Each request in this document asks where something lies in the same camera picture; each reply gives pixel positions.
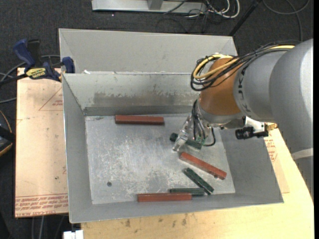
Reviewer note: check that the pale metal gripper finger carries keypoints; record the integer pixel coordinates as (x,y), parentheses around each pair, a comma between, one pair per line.
(182,134)
(178,145)

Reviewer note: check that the dark green flat block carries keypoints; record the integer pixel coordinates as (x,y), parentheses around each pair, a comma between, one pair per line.
(199,181)
(194,144)
(187,191)

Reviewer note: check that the red-brown flat block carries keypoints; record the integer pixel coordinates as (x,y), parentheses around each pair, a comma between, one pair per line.
(164,197)
(139,120)
(203,165)

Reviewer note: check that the grey metal bin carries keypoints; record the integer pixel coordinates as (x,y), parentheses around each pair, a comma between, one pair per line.
(139,158)

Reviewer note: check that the black cylinder on white bracket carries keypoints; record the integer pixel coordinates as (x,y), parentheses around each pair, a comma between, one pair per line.
(245,133)

